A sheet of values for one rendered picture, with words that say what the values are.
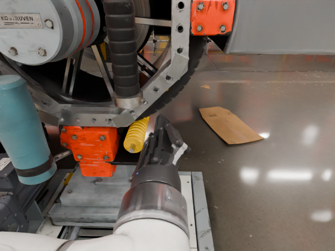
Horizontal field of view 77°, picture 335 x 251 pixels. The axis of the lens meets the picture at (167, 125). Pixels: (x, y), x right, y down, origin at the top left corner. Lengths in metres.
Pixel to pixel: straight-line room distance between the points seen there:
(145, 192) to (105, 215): 0.66
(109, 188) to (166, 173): 0.64
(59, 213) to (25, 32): 0.72
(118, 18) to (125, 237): 0.23
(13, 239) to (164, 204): 0.15
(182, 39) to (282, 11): 0.32
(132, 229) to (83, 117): 0.42
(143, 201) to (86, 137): 0.41
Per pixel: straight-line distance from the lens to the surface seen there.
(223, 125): 1.77
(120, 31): 0.28
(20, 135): 0.56
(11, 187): 0.83
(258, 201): 1.23
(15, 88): 0.52
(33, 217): 1.10
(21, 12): 0.41
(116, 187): 0.91
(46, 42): 0.40
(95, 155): 0.66
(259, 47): 0.70
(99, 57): 0.64
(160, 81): 0.52
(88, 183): 0.97
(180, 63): 0.50
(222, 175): 1.30
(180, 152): 0.33
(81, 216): 0.95
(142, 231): 0.23
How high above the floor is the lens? 0.88
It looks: 31 degrees down
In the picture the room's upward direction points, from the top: straight up
